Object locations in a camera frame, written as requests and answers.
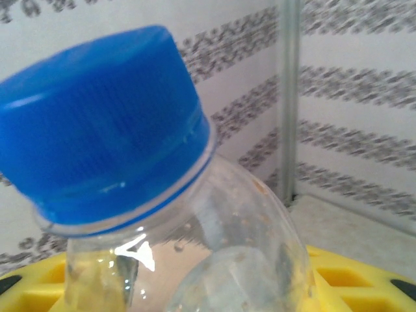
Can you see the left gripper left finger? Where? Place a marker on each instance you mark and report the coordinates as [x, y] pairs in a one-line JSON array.
[[32, 289]]

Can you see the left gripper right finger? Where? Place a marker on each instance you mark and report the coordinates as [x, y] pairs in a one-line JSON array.
[[364, 289]]

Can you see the cola bottle blue cap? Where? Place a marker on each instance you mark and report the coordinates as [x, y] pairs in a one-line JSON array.
[[97, 113]]

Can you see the aluminium corner post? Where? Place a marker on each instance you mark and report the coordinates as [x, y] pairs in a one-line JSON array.
[[290, 97]]

